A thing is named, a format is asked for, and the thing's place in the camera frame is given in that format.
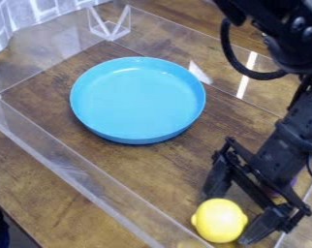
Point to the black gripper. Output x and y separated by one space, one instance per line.
271 167

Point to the yellow toy lemon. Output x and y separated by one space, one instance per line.
219 220

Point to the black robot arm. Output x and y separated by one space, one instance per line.
283 20

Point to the blue round plastic tray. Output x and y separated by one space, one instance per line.
137 100

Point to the purple toy eggplant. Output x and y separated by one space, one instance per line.
271 193

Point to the white patterned curtain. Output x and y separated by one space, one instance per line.
22 13

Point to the clear acrylic enclosure wall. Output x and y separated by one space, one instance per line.
81 192

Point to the clear acrylic corner bracket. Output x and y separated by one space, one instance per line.
107 29

